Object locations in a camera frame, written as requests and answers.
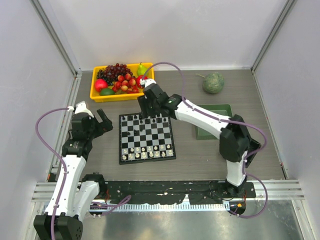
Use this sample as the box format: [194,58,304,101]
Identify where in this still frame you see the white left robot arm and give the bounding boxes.
[33,101,113,240]

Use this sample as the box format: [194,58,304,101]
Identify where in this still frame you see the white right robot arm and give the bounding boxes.
[138,79,262,197]

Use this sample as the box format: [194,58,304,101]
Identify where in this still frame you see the red apple right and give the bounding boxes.
[136,75,148,89]

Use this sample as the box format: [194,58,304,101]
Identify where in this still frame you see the red apple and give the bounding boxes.
[94,78,109,93]
[136,75,148,89]

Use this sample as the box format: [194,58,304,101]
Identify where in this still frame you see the yellow plastic fruit bin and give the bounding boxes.
[89,62,152,103]

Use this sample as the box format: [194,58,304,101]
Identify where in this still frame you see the green lime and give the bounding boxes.
[99,88,115,96]

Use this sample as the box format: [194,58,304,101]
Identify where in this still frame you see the red cherry cluster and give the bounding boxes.
[111,73,140,94]

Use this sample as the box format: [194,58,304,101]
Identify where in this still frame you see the green pear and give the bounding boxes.
[136,62,148,76]

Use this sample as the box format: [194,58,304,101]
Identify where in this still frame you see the black white chessboard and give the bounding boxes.
[118,112,177,165]

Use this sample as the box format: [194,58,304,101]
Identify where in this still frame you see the red apple left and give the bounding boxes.
[94,78,109,93]

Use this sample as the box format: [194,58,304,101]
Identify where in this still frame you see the dark red grape bunch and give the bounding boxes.
[96,63,133,85]

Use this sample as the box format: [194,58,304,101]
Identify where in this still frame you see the green round melon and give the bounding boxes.
[196,72,225,94]

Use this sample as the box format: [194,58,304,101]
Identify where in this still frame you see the green plastic tray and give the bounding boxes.
[195,104,233,140]

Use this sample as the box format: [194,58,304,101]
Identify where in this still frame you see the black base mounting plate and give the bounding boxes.
[94,180,257,205]

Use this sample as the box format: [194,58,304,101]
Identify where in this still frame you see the black plastic tray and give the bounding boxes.
[248,138,262,153]

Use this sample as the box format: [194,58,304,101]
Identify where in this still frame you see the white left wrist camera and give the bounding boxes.
[67,101,95,118]

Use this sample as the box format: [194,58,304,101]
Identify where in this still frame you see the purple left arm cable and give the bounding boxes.
[34,107,75,240]

